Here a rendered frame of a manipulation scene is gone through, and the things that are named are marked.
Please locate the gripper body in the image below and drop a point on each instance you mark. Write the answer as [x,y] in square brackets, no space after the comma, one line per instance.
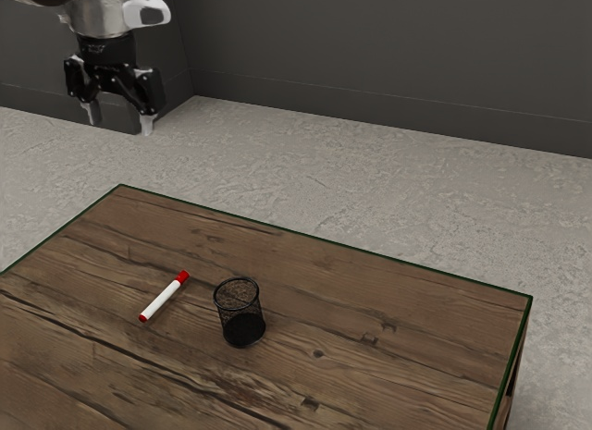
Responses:
[107,55]

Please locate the white marker with red cap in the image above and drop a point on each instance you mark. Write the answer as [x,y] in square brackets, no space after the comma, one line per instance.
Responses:
[164,296]

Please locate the black mesh pen holder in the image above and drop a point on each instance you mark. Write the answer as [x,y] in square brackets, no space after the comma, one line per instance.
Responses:
[239,312]

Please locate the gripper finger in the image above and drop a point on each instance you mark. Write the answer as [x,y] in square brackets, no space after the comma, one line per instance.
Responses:
[78,85]
[148,92]

